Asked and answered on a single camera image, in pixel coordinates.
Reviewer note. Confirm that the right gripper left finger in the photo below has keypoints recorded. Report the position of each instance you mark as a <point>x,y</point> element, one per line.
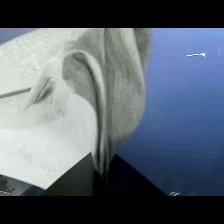
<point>75,180</point>

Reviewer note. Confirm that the light grey garment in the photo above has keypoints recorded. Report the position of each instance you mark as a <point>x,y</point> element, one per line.
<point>66,126</point>

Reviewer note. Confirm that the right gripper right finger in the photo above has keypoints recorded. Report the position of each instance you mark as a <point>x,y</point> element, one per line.
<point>133,181</point>

